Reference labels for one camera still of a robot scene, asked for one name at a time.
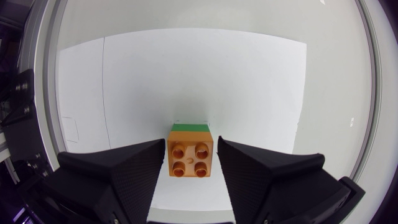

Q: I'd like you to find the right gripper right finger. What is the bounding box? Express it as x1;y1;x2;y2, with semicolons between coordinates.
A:
216;136;351;224

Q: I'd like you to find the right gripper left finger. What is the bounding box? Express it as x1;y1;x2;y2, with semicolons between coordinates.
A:
40;138;166;224

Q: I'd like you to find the orange toy brick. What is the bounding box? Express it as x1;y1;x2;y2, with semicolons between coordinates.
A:
167;130;215;179

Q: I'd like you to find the green toy brick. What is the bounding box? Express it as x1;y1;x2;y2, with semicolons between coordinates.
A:
170;123;210;133

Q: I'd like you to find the white paper sheet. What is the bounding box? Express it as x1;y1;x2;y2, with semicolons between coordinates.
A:
57;27;308;212

